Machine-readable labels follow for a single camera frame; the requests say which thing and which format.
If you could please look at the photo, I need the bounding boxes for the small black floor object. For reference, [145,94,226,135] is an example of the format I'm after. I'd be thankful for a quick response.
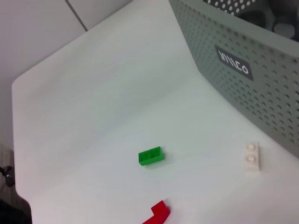
[0,165,15,187]

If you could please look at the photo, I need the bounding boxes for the green square brick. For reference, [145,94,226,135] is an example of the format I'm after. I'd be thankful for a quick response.
[137,146,165,167]

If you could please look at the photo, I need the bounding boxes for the dark red curved brick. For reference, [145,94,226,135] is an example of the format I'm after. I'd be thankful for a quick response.
[141,200,171,224]

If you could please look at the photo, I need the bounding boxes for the grey perforated plastic storage bin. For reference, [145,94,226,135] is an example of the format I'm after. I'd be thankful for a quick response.
[168,0,299,161]

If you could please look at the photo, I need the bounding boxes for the black equipment base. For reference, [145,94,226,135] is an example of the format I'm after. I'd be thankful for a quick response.
[0,199,32,224]

